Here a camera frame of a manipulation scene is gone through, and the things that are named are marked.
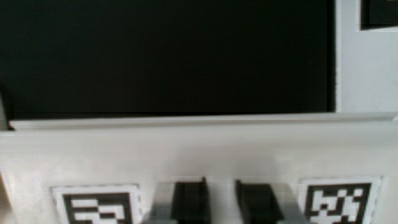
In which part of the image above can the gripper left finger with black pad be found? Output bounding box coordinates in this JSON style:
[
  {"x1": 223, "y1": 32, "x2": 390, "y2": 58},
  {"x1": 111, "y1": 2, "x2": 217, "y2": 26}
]
[{"x1": 144, "y1": 176, "x2": 214, "y2": 224}]

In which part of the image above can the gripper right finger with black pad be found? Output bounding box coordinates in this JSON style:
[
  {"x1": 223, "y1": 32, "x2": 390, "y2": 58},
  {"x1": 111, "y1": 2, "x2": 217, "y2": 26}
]
[{"x1": 233, "y1": 179, "x2": 310, "y2": 224}]

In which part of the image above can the white cabinet door panel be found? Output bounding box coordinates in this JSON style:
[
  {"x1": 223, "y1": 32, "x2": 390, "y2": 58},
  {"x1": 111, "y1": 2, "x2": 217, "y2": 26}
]
[{"x1": 0, "y1": 113, "x2": 398, "y2": 224}]

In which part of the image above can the white cabinet body box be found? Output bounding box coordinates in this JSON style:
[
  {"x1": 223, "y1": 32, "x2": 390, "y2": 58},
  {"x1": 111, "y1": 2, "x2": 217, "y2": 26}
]
[{"x1": 336, "y1": 0, "x2": 398, "y2": 113}]

